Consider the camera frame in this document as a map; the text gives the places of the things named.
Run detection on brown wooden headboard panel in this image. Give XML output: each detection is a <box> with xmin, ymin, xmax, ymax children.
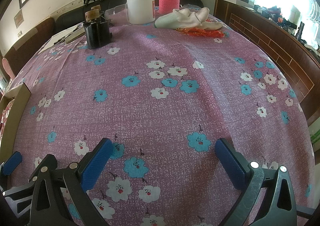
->
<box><xmin>223</xmin><ymin>1</ymin><xmax>319</xmax><ymax>125</ymax></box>

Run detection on red orange snack wrapper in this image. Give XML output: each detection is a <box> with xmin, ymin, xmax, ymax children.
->
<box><xmin>176</xmin><ymin>28</ymin><xmax>228</xmax><ymax>38</ymax></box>

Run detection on white plastic jar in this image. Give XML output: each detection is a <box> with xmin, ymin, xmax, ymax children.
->
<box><xmin>126</xmin><ymin>0</ymin><xmax>156</xmax><ymax>25</ymax></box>

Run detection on red snack packets pile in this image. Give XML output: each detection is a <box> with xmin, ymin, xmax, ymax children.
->
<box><xmin>0</xmin><ymin>99</ymin><xmax>14</xmax><ymax>138</ymax></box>

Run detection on small wall frame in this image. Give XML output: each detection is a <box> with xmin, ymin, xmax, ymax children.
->
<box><xmin>14</xmin><ymin>9</ymin><xmax>24</xmax><ymax>28</ymax></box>

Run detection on white paper sheet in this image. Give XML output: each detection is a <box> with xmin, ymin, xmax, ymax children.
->
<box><xmin>37</xmin><ymin>23</ymin><xmax>85</xmax><ymax>54</ymax></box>

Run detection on black container with cork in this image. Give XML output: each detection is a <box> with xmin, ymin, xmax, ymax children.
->
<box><xmin>83</xmin><ymin>5</ymin><xmax>112</xmax><ymax>49</ymax></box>

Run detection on purple floral tablecloth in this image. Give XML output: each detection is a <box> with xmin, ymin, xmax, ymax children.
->
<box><xmin>11</xmin><ymin>24</ymin><xmax>315</xmax><ymax>225</ymax></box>

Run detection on white cloth bundle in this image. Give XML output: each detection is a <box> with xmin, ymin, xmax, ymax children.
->
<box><xmin>154</xmin><ymin>7</ymin><xmax>223</xmax><ymax>31</ymax></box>

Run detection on black sofa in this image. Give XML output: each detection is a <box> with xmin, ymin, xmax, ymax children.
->
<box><xmin>55</xmin><ymin>0</ymin><xmax>205</xmax><ymax>34</ymax></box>

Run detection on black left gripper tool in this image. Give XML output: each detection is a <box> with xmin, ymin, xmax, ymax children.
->
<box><xmin>0</xmin><ymin>150</ymin><xmax>34</xmax><ymax>219</ymax></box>

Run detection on cardboard tray box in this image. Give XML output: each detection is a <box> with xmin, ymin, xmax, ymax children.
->
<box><xmin>1</xmin><ymin>83</ymin><xmax>31</xmax><ymax>163</ymax></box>

